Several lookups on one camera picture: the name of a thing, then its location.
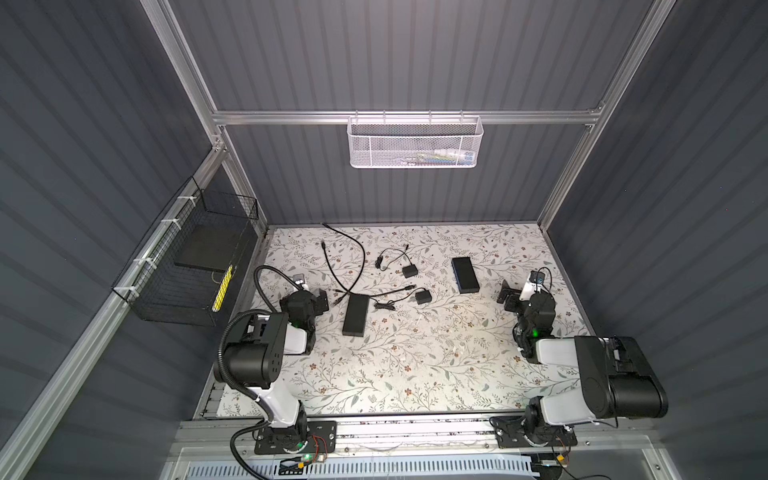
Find black network switch box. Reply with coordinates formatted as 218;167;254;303
451;256;480;294

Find black power adapter with cable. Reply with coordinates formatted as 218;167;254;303
374;287;434;312

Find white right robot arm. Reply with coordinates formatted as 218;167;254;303
491;271;669;447

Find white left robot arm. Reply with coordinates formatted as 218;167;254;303
214;265;329;448

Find long black power brick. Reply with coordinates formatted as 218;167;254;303
342;293;370;337

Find yellow striped tool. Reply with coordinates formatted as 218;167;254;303
211;265;235;313

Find black foam pad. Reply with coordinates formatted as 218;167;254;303
174;225;240;273

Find items in white basket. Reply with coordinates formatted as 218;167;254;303
395;148;477;168

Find long black cable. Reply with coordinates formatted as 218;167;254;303
319;222;417;309

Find small black adapter with cable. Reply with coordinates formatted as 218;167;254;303
374;244;419;278

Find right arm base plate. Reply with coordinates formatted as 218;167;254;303
489;415;578;448

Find black wire wall basket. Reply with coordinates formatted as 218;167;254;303
112;180;260;327

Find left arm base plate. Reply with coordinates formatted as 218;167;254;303
253;421;338;455

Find white slotted cable duct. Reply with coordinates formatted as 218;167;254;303
182;454;541;480

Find white wire mesh basket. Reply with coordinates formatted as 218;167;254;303
346;115;484;169

